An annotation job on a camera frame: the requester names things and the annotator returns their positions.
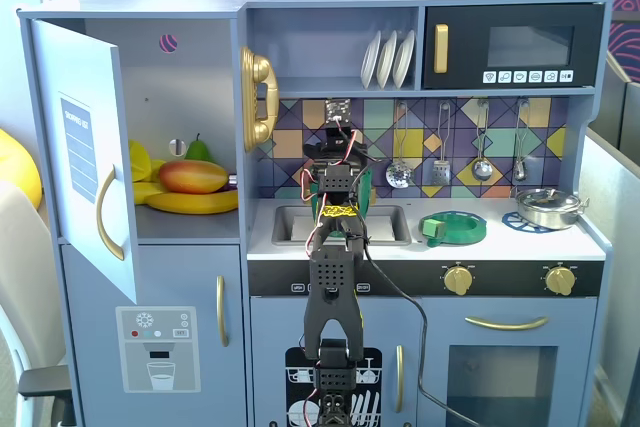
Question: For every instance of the small wrist camera board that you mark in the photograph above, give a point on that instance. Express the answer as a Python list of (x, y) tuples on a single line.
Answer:
[(337, 109)]

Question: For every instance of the gold stove knob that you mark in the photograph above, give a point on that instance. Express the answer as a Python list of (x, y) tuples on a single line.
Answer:
[(560, 280), (458, 280)]

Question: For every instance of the metal slotted spatula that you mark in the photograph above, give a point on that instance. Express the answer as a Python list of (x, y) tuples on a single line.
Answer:
[(440, 173)]

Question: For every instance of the green toy pear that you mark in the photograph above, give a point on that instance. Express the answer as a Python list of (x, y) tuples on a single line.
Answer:
[(197, 149)]

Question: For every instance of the grey office partition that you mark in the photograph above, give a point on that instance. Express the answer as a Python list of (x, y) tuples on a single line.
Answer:
[(615, 197)]

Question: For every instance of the yellow bean bag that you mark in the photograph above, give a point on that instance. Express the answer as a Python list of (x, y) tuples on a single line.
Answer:
[(17, 167)]

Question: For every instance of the blue oven door glass window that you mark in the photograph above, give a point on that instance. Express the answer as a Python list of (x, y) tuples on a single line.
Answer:
[(440, 317)]

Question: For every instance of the steel pot with lid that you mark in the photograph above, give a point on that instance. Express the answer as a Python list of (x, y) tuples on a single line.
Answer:
[(545, 212)]

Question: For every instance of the blue toy kitchen unit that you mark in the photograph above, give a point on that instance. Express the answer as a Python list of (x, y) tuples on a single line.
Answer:
[(150, 77)]

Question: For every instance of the metal skimmer spoon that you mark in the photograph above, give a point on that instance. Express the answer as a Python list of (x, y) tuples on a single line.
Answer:
[(400, 175)]

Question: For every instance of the metal ladle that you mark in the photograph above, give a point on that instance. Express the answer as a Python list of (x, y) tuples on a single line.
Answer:
[(482, 169)]

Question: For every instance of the blue round trivet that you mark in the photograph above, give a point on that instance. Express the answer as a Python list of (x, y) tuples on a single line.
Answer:
[(510, 221)]

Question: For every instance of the green round lid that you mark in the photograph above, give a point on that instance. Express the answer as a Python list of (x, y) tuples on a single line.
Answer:
[(467, 233)]

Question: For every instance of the black toy microwave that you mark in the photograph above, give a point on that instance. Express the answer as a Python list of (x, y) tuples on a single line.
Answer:
[(465, 67)]

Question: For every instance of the grey toy sink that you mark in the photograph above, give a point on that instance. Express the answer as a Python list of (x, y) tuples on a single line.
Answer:
[(285, 228)]

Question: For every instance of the white toy plate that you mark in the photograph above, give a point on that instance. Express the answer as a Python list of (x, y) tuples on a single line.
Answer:
[(386, 64), (370, 64), (403, 62)]

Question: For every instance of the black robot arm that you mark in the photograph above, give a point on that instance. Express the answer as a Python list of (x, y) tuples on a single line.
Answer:
[(327, 272)]

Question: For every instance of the white office chair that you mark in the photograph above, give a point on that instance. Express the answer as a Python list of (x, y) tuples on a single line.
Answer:
[(25, 247)]

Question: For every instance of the gold toy telephone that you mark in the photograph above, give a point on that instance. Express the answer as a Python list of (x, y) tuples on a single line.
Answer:
[(260, 72)]

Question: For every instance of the red yellow toy mango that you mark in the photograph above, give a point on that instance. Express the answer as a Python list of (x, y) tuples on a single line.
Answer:
[(192, 177)]

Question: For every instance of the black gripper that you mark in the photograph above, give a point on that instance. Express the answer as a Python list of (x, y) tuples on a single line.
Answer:
[(336, 151)]

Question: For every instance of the yellow toy star fruit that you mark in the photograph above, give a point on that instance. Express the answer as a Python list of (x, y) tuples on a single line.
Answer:
[(140, 159)]

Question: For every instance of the blue freezer door dispenser print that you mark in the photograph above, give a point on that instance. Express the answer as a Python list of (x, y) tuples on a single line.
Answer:
[(150, 277)]

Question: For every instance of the green printed cup container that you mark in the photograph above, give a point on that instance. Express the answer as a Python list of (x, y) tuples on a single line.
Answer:
[(368, 189)]

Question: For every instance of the blue dishwasher door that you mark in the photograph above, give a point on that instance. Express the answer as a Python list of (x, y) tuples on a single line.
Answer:
[(270, 327)]

